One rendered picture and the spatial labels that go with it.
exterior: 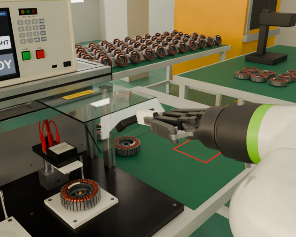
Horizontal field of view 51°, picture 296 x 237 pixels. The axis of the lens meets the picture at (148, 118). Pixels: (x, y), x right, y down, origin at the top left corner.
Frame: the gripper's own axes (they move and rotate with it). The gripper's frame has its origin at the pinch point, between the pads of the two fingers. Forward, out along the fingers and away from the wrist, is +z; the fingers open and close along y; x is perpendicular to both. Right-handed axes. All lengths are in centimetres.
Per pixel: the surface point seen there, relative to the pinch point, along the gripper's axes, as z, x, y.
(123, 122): 7.0, -1.0, -2.1
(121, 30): 329, 15, 245
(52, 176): 38.4, -18.9, -10.8
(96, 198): 22.0, -23.5, -6.7
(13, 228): 28.7, -22.8, -27.4
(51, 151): 32.1, -9.3, -10.9
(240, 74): 74, -27, 146
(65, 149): 30.7, -9.8, -7.7
